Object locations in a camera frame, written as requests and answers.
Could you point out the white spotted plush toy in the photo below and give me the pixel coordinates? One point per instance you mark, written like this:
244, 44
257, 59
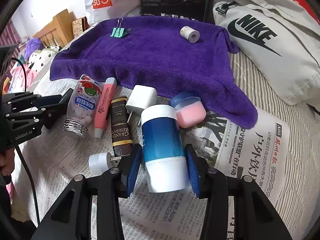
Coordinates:
39, 58

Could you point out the white USB adapter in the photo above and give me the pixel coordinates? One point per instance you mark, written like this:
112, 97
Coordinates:
101, 162

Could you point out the pink tube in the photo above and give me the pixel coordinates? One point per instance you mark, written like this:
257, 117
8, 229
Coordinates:
109, 89

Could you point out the person's left hand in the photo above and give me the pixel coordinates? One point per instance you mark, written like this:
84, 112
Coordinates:
7, 162

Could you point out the dark brown Grand Reserve box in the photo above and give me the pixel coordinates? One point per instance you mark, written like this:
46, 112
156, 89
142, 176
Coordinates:
122, 142

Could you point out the white charger plug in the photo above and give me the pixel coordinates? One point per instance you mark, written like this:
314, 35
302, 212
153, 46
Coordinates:
140, 98

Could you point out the white Nike bag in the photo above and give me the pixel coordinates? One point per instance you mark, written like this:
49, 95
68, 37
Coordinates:
281, 39

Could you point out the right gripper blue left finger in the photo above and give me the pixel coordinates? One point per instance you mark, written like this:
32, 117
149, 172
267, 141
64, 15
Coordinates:
136, 159

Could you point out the purple towel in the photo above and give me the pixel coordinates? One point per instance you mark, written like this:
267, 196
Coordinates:
155, 54

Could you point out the red paper bag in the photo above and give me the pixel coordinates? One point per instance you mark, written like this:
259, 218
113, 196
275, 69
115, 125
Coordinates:
307, 7

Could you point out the teal binder clip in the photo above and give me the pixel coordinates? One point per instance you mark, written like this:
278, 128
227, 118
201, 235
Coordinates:
118, 31

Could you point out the white roll with green label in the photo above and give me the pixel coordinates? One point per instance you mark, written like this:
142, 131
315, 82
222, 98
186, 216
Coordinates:
190, 34

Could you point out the purple plush toy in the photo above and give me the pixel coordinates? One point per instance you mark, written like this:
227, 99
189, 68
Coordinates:
31, 46

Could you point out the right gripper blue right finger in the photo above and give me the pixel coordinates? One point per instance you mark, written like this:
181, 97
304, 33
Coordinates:
193, 169

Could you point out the blue and white bottle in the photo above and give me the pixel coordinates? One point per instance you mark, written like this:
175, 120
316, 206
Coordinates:
164, 157

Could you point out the pink jar with blue lid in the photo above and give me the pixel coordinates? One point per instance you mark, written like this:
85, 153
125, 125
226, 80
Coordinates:
189, 109

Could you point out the brown patterned book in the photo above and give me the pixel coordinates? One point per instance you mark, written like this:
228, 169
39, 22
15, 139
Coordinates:
79, 26

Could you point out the wooden headboard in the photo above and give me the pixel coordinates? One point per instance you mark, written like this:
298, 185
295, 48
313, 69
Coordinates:
58, 32

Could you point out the newspaper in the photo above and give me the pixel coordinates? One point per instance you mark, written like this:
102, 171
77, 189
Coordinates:
86, 178

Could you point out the clear candy bottle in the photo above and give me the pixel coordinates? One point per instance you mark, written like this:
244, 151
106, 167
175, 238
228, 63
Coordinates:
82, 106

